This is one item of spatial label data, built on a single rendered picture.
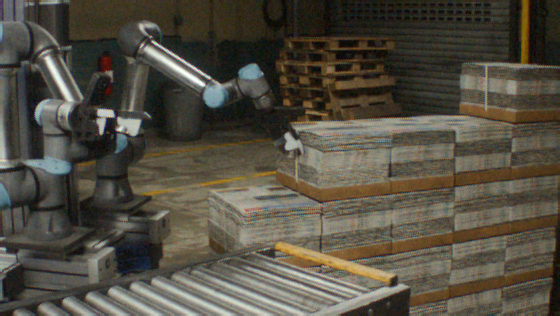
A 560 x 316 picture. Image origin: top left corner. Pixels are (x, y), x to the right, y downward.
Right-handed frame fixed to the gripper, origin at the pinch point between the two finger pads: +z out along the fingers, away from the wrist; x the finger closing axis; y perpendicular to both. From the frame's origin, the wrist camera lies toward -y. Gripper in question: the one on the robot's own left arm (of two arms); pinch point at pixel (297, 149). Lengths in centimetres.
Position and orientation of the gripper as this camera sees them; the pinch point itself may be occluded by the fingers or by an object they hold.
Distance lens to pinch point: 277.0
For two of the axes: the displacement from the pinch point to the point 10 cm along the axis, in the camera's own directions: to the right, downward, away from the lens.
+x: 4.0, 1.5, -9.0
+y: -8.0, 5.4, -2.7
